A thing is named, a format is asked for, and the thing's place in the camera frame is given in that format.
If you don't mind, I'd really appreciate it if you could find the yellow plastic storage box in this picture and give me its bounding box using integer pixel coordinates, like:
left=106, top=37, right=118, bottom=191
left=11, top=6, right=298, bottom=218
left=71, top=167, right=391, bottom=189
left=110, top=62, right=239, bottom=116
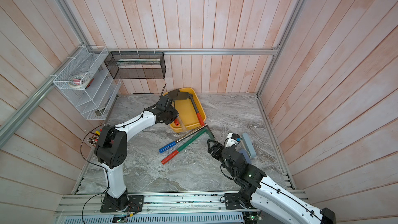
left=162, top=87, right=207, bottom=133

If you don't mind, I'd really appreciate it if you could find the red pencil cup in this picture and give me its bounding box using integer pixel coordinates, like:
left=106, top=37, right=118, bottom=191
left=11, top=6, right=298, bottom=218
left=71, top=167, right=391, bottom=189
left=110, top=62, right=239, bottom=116
left=87, top=129, right=101, bottom=147

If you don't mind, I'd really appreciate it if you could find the blue grey stapler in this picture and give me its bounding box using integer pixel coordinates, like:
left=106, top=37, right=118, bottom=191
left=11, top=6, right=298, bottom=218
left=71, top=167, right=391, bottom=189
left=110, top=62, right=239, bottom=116
left=238, top=149, right=251, bottom=164

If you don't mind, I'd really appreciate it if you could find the wooden handle hoe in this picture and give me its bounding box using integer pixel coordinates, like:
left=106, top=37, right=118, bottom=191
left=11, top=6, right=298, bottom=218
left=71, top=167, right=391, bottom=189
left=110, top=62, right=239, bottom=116
left=180, top=121, right=187, bottom=132

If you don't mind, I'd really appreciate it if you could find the tape roll on shelf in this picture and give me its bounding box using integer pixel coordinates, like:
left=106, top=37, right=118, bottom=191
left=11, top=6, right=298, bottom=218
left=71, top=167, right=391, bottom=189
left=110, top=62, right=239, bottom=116
left=67, top=74, right=90, bottom=89

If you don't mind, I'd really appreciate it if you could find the white wire shelf rack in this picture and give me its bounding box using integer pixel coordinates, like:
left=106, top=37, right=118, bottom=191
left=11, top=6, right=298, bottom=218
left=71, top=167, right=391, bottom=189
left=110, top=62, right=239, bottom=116
left=53, top=46, right=121, bottom=121

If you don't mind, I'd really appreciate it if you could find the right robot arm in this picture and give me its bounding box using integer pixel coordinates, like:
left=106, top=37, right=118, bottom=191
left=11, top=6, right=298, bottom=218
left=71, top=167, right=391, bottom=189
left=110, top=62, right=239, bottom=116
left=207, top=140, right=336, bottom=224

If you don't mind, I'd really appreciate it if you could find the grey hole punch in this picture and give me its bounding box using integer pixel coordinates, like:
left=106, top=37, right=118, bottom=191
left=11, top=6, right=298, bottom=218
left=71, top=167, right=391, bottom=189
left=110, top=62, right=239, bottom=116
left=238, top=133, right=257, bottom=159

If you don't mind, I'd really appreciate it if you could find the blue grip steel hoe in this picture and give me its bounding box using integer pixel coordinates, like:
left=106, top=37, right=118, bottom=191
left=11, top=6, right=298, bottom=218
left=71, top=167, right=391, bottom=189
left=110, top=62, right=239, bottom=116
left=159, top=124, right=207, bottom=153

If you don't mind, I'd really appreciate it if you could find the green shaft red grip hoe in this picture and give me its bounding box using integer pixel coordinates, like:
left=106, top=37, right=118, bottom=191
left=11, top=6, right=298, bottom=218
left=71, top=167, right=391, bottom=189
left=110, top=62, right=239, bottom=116
left=161, top=126, right=215, bottom=164

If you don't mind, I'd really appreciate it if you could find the black wire mesh basket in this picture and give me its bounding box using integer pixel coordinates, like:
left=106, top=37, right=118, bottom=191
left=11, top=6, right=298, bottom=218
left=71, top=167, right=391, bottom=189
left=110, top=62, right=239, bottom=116
left=104, top=51, right=166, bottom=79

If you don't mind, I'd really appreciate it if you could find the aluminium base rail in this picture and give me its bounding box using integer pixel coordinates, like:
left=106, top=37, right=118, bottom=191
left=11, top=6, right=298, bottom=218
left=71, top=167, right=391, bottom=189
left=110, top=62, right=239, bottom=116
left=54, top=191, right=229, bottom=216

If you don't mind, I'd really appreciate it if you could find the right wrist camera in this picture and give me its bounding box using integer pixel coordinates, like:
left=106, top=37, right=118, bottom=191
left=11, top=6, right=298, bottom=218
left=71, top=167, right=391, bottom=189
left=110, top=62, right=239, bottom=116
left=224, top=133, right=242, bottom=147

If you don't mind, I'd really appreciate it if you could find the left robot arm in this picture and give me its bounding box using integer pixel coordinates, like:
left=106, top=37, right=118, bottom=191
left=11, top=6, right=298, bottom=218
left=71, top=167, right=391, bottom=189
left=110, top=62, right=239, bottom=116
left=94, top=95, right=179, bottom=213

